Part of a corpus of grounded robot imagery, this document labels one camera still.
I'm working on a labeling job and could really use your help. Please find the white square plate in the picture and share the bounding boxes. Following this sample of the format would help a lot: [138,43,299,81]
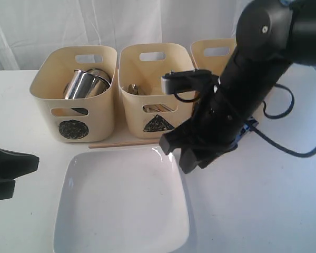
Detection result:
[53,147,190,252]

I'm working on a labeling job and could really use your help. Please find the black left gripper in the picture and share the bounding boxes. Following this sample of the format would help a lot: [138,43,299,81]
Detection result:
[0,148,40,200]

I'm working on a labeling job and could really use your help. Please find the cream bin with triangle mark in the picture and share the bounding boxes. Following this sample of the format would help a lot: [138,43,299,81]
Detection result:
[118,43,194,139]

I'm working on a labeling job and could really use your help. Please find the steel mug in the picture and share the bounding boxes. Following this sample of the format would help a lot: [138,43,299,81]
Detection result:
[87,68,112,85]

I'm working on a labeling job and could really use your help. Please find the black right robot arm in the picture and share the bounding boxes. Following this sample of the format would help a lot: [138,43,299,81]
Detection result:
[159,1,316,173]

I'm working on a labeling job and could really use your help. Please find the steel spoon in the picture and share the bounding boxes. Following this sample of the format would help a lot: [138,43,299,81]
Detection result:
[128,84,146,96]

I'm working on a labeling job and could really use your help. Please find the cream bin with circle mark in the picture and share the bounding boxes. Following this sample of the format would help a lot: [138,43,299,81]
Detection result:
[29,45,117,143]

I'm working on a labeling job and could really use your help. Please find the wooden chopstick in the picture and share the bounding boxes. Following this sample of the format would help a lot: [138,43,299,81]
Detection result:
[88,139,159,149]

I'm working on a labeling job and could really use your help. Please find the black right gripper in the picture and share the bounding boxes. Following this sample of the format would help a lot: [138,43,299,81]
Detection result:
[159,92,253,174]

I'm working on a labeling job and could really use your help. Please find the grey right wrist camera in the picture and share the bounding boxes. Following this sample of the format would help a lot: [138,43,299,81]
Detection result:
[161,69,213,94]

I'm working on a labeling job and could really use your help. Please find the steel table knife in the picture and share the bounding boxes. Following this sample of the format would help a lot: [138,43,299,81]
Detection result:
[143,104,174,113]

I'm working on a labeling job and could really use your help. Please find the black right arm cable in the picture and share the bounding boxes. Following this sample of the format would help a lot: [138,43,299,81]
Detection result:
[173,84,316,159]

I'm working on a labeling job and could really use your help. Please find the cream bin with square mark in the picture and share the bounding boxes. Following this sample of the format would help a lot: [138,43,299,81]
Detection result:
[190,38,236,75]

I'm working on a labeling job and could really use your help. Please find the steel mug sideways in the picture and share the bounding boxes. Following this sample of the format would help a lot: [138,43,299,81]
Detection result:
[63,70,111,99]

